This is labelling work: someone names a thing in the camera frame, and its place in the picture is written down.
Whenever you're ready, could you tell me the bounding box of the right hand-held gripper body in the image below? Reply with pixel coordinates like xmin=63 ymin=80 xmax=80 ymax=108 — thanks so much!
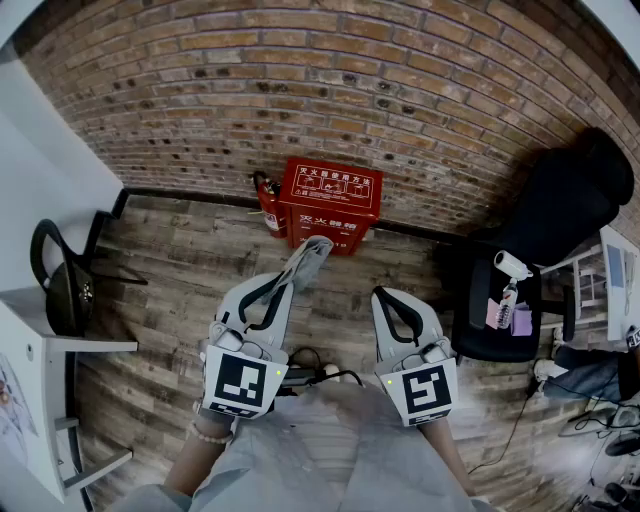
xmin=374 ymin=337 xmax=460 ymax=429

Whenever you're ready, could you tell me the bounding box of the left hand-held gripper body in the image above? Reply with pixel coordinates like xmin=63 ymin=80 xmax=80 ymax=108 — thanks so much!
xmin=193 ymin=319 xmax=291 ymax=421

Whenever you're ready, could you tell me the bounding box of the gray wiping cloth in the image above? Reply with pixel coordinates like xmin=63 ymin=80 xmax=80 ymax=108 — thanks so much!
xmin=261 ymin=235 xmax=335 ymax=306

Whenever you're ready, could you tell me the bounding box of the red fire extinguisher box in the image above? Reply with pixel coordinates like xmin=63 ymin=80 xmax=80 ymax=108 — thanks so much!
xmin=277 ymin=157 xmax=385 ymax=257

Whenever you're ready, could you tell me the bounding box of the person's left forearm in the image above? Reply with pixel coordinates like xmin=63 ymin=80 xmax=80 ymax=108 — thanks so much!
xmin=162 ymin=414 xmax=236 ymax=499

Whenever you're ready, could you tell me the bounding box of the person's right forearm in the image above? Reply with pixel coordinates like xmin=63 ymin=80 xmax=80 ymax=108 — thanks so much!
xmin=417 ymin=422 xmax=474 ymax=501

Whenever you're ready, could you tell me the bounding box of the red fire extinguisher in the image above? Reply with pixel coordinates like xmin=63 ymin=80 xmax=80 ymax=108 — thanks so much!
xmin=252 ymin=170 xmax=289 ymax=240

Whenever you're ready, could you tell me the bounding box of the clear plastic water bottle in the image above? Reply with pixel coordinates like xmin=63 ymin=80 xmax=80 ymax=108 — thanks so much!
xmin=494 ymin=278 xmax=520 ymax=330

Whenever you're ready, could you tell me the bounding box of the purple paper sheet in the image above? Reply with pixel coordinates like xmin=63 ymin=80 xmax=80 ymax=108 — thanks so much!
xmin=509 ymin=301 xmax=535 ymax=337

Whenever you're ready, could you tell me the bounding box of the white mug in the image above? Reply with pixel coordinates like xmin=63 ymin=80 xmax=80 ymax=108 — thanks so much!
xmin=493 ymin=249 xmax=535 ymax=280

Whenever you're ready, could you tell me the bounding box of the person's light gray shirt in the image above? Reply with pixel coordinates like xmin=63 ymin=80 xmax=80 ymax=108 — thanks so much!
xmin=104 ymin=379 xmax=496 ymax=512

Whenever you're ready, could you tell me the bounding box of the black handbag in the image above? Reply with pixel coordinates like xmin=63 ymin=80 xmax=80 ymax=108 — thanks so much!
xmin=29 ymin=218 xmax=99 ymax=337

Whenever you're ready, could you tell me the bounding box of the black office chair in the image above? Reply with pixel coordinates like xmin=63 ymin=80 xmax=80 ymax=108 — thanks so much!
xmin=434 ymin=127 xmax=636 ymax=364

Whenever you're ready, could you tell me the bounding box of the white desk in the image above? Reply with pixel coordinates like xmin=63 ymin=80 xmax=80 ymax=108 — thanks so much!
xmin=599 ymin=224 xmax=640 ymax=344

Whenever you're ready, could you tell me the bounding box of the white shelf unit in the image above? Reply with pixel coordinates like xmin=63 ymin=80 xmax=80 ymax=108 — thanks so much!
xmin=0 ymin=287 xmax=139 ymax=504

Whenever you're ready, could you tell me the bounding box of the printed picture sheet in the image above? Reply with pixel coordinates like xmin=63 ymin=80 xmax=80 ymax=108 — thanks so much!
xmin=0 ymin=352 xmax=40 ymax=437

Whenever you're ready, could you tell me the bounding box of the black looped waist cable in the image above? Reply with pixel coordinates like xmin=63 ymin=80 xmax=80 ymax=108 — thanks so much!
xmin=285 ymin=347 xmax=364 ymax=390

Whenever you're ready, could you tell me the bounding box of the white bead bracelet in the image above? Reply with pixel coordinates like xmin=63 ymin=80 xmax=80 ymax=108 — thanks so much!
xmin=189 ymin=419 xmax=235 ymax=445

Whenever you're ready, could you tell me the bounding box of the black floor cable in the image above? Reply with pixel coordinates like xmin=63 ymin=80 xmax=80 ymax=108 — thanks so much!
xmin=467 ymin=394 xmax=534 ymax=476

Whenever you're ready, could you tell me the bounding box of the black metal frame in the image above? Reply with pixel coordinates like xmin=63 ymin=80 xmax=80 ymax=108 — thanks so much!
xmin=74 ymin=209 xmax=150 ymax=287

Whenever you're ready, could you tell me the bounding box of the tangle of black cables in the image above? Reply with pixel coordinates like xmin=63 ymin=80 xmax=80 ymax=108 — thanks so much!
xmin=557 ymin=399 xmax=640 ymax=512

